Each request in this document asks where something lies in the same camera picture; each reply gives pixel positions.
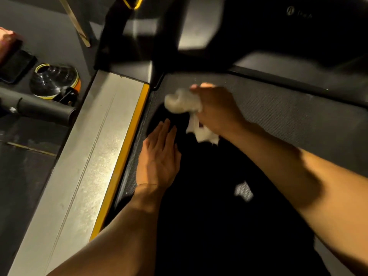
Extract white cleaning cloth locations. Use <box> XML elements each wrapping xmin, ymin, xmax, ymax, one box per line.
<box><xmin>164</xmin><ymin>88</ymin><xmax>220</xmax><ymax>145</ymax></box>

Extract black treadmill motor cover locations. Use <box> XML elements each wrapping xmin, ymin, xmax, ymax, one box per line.
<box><xmin>94</xmin><ymin>0</ymin><xmax>368</xmax><ymax>108</ymax></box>

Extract black yellow-rimmed round container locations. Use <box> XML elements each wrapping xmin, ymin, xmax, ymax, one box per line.
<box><xmin>29</xmin><ymin>63</ymin><xmax>82</xmax><ymax>107</ymax></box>

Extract person's left forearm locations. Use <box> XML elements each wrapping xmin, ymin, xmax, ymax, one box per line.
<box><xmin>47</xmin><ymin>184</ymin><xmax>168</xmax><ymax>276</ymax></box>

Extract person's right forearm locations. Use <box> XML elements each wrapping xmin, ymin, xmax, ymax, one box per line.
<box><xmin>224</xmin><ymin>119</ymin><xmax>368</xmax><ymax>276</ymax></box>

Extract wooden stick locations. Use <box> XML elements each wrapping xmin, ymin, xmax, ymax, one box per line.
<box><xmin>57</xmin><ymin>0</ymin><xmax>91</xmax><ymax>48</ymax></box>

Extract person's right hand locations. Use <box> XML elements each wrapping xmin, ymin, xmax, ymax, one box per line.
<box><xmin>190</xmin><ymin>82</ymin><xmax>246</xmax><ymax>139</ymax></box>

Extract person's left hand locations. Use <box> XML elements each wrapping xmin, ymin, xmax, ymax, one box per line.
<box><xmin>136</xmin><ymin>118</ymin><xmax>182</xmax><ymax>190</ymax></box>

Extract silver yellow-edged treadmill side rail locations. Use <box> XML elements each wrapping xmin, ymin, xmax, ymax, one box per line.
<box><xmin>7</xmin><ymin>70</ymin><xmax>150</xmax><ymax>276</ymax></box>

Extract black padded handle bar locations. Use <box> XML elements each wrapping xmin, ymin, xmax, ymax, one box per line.
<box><xmin>0</xmin><ymin>87</ymin><xmax>79</xmax><ymax>127</ymax></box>

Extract black treadmill belt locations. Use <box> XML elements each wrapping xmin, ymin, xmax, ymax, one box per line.
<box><xmin>103</xmin><ymin>72</ymin><xmax>368</xmax><ymax>276</ymax></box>

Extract black smartphone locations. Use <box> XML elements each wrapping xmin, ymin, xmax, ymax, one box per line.
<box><xmin>0</xmin><ymin>48</ymin><xmax>38</xmax><ymax>84</ymax></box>

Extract pink cloth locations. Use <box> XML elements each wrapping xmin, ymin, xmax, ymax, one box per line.
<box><xmin>0</xmin><ymin>27</ymin><xmax>18</xmax><ymax>63</ymax></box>

